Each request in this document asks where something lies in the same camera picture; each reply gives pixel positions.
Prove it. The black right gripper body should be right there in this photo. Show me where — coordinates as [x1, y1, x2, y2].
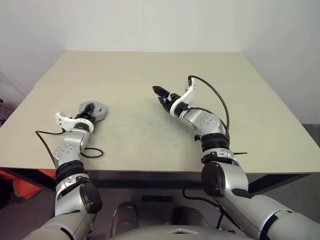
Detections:
[161, 92, 181, 112]

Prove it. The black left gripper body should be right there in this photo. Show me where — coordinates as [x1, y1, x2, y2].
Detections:
[74, 111, 98, 124]

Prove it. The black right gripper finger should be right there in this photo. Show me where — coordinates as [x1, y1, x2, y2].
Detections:
[151, 85, 171, 99]
[157, 96, 169, 111]

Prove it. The grey cover plate with circuit board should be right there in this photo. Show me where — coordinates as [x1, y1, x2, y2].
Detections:
[78, 100, 110, 116]

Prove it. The silver motor stator housing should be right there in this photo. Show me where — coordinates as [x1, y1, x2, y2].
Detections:
[77, 107, 110, 123]

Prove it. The orange object under table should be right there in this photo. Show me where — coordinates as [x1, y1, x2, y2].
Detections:
[13, 169, 56, 201]

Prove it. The dark rounded shape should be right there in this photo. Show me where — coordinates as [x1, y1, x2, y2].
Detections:
[109, 202, 140, 236]
[172, 204, 203, 228]

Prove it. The grey robot torso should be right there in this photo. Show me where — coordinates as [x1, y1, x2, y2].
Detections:
[24, 221, 253, 240]

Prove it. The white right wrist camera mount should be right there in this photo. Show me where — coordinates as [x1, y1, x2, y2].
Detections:
[169, 76, 197, 117]

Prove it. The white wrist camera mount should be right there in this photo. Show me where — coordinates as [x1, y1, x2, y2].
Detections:
[169, 76, 197, 117]
[54, 112, 97, 132]

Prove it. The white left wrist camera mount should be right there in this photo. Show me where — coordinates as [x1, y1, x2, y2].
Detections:
[54, 112, 97, 132]

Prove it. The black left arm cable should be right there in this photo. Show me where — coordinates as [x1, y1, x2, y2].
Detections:
[34, 128, 104, 163]

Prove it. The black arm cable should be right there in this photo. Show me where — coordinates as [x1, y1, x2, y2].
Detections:
[187, 74, 231, 141]
[34, 128, 104, 163]

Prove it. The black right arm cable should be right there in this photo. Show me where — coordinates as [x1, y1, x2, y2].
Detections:
[187, 74, 231, 141]

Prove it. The black table frame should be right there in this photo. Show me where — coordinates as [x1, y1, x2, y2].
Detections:
[0, 168, 320, 195]

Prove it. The black floor cable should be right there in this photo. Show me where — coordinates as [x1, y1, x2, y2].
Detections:
[181, 184, 226, 231]

